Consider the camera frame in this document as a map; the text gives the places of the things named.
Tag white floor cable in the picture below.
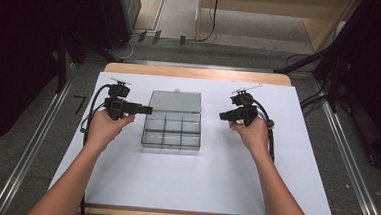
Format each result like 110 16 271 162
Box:
108 31 141 62

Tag light wooden shelf unit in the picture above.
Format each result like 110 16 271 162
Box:
192 0 364 56

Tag person's right hand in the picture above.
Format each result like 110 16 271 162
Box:
228 113 273 159

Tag black floor cables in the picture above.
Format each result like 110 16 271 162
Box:
298 83 330 119

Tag black metal stand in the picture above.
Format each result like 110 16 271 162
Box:
52 28 71 95
271 39 351 113

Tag person's left hand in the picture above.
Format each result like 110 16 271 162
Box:
85 108 136 154

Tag black hanging cable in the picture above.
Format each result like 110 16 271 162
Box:
195 0 220 44

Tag white paper sheet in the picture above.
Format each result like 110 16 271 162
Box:
47 68 342 215

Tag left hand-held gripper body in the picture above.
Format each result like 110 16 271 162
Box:
103 76 133 122

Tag dark curtain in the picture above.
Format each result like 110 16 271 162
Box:
321 0 381 168
0 0 96 164

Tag wooden table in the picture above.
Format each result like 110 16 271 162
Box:
72 60 339 215

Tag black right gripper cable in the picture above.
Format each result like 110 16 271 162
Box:
246 98 280 215

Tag clear grey compartment box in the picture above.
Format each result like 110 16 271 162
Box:
140 87 205 152

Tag metal floor rail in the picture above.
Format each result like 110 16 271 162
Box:
314 101 381 215
0 59 78 215

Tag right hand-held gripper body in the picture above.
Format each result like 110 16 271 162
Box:
229 82 264 128

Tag black cabinet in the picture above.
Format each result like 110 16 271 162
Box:
90 0 143 52

